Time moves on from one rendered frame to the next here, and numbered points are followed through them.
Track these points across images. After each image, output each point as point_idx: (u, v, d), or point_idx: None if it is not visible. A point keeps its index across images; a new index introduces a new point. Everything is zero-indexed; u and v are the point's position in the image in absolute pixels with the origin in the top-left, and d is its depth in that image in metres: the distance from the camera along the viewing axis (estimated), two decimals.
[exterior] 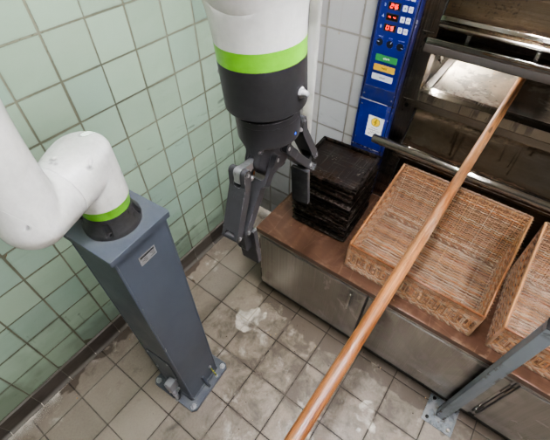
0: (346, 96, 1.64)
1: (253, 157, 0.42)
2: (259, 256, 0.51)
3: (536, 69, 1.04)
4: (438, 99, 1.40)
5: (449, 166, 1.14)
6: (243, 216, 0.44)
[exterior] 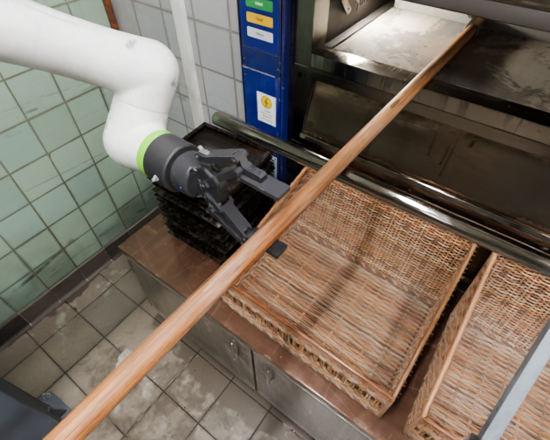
0: (230, 66, 1.18)
1: None
2: (271, 253, 0.60)
3: None
4: (337, 65, 0.94)
5: (316, 161, 0.68)
6: (230, 231, 0.65)
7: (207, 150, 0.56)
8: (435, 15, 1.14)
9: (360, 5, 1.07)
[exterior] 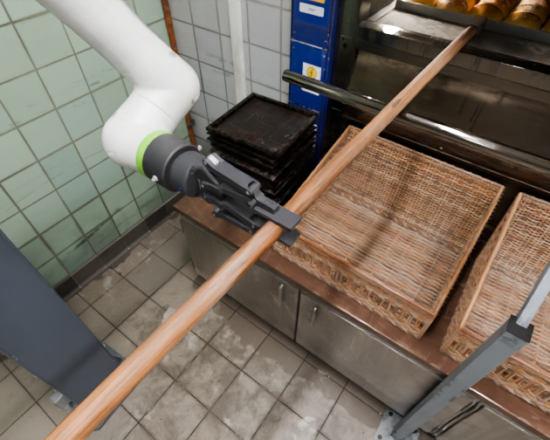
0: (278, 42, 1.32)
1: None
2: (282, 242, 0.55)
3: None
4: (381, 34, 1.09)
5: (377, 106, 0.82)
6: (236, 224, 0.62)
7: (216, 159, 0.56)
8: (435, 16, 1.15)
9: None
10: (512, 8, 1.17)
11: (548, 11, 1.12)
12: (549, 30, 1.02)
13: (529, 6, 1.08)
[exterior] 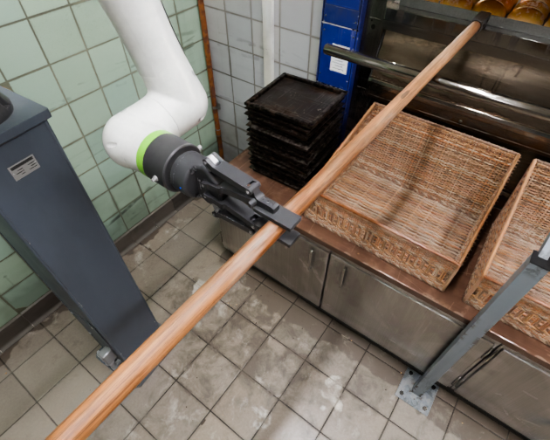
0: (307, 24, 1.43)
1: None
2: (282, 242, 0.56)
3: None
4: (409, 15, 1.19)
5: (413, 72, 0.93)
6: (236, 224, 0.62)
7: (216, 159, 0.56)
8: (439, 12, 1.18)
9: None
10: (514, 4, 1.19)
11: None
12: None
13: (532, 2, 1.10)
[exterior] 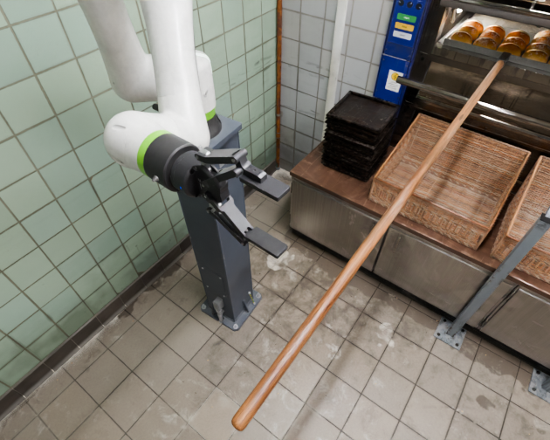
0: (369, 55, 1.90)
1: None
2: (271, 253, 0.60)
3: (532, 14, 1.30)
4: (450, 51, 1.66)
5: (461, 97, 1.40)
6: (230, 231, 0.65)
7: (207, 150, 0.56)
8: (473, 51, 1.65)
9: (456, 17, 1.79)
10: (526, 44, 1.66)
11: None
12: None
13: (539, 45, 1.57)
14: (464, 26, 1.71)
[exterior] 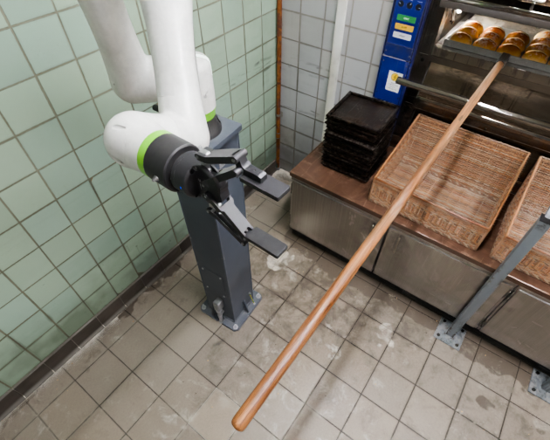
0: (369, 55, 1.90)
1: None
2: (271, 253, 0.60)
3: (532, 15, 1.30)
4: (450, 52, 1.67)
5: (461, 98, 1.40)
6: (230, 231, 0.65)
7: (207, 150, 0.56)
8: (472, 51, 1.65)
9: (455, 18, 1.80)
10: (526, 44, 1.66)
11: None
12: None
13: (539, 45, 1.57)
14: (464, 27, 1.71)
